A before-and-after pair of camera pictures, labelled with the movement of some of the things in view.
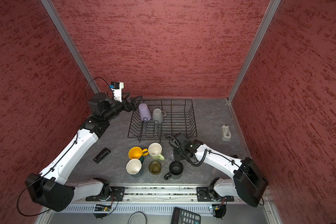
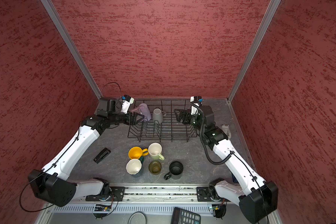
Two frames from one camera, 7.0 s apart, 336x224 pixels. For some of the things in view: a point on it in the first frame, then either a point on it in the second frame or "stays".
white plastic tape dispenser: [226, 134] stays
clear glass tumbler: [171, 157] to [139, 117]
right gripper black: [177, 157] to [179, 117]
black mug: [176, 169] stays
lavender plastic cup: [144, 111] stays
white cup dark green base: [133, 166] stays
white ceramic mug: [157, 115] stays
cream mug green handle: [155, 150] stays
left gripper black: [133, 107] to [129, 115]
